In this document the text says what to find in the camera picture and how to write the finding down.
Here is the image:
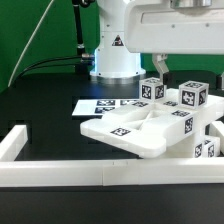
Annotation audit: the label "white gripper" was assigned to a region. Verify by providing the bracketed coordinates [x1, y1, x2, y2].
[124, 0, 224, 87]

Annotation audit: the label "white chair backrest frame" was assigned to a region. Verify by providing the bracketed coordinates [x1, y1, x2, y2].
[80, 89, 224, 158]

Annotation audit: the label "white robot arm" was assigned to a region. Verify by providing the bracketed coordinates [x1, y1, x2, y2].
[90, 0, 224, 84]

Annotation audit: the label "white U-shaped obstacle fence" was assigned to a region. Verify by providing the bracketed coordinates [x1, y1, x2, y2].
[0, 125, 224, 187]

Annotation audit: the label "black camera pole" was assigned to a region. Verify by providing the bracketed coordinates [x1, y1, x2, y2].
[71, 0, 85, 55]

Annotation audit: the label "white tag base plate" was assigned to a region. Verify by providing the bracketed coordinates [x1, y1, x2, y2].
[71, 98, 141, 118]

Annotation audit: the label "black cables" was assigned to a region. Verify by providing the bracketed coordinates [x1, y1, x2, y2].
[14, 53, 96, 79]

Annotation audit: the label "white cable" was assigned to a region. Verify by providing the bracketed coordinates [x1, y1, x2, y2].
[6, 0, 54, 88]

